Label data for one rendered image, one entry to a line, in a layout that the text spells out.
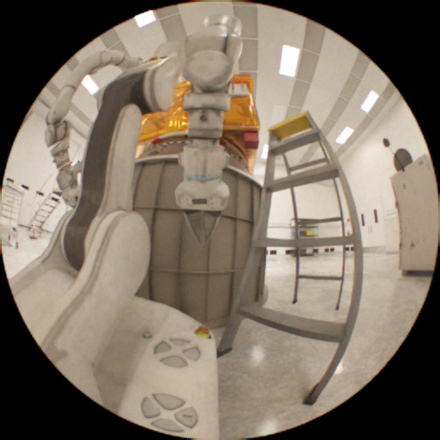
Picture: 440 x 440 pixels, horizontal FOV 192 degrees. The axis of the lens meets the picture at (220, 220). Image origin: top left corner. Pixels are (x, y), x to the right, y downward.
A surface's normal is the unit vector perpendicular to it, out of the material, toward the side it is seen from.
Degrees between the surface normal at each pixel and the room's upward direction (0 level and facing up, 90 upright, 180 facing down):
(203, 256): 90
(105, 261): 83
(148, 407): 38
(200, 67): 144
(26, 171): 90
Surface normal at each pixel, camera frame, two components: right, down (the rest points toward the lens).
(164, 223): 0.13, -0.17
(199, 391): 0.39, -0.81
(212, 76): 0.05, 0.75
